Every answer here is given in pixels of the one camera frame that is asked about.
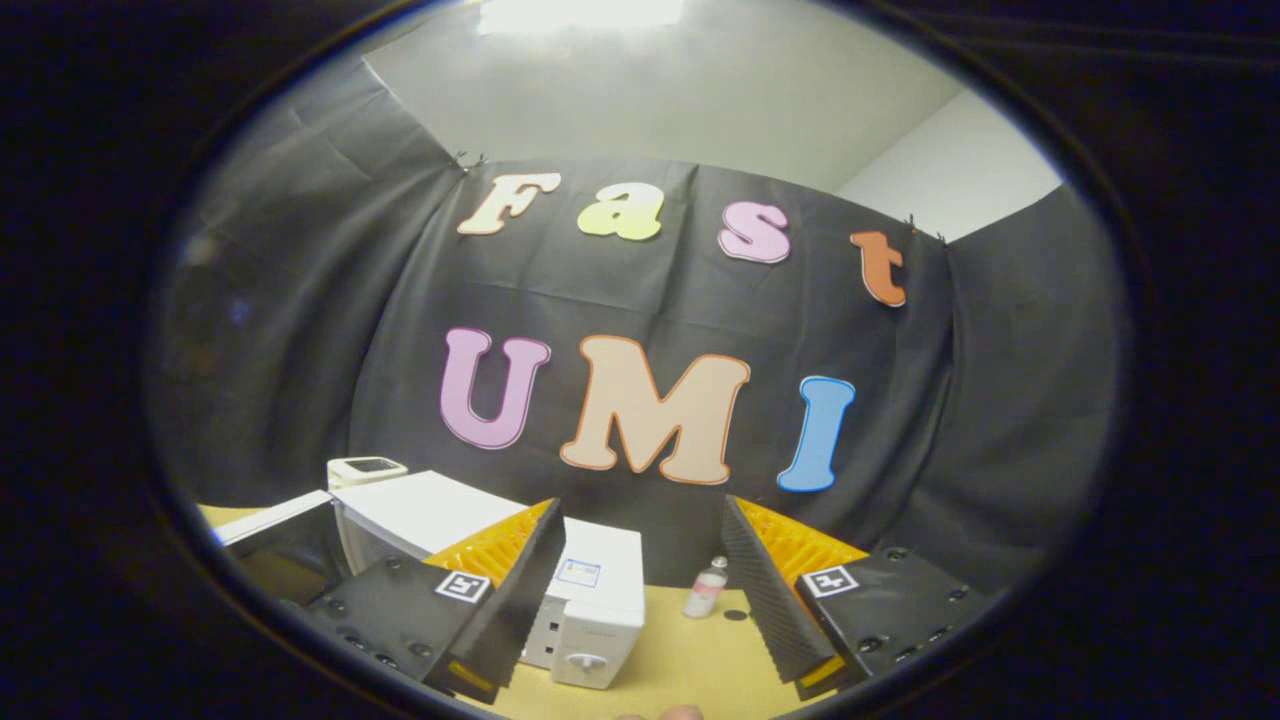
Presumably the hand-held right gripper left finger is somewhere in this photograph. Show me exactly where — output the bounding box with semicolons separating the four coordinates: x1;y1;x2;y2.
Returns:
300;497;567;706

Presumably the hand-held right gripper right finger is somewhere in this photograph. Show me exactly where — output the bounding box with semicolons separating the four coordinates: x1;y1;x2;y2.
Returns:
720;494;1001;701

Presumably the black backdrop cloth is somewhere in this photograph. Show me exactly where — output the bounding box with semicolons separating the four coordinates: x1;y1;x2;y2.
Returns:
150;55;1131;611

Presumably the white toaster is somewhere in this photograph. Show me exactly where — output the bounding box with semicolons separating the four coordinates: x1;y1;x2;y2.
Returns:
327;455;409;491

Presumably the white microwave oven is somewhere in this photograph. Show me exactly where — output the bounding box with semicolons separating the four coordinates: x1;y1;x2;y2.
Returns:
213;470;646;691

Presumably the small pink bottle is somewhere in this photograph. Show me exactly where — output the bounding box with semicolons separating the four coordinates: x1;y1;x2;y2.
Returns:
683;556;729;619

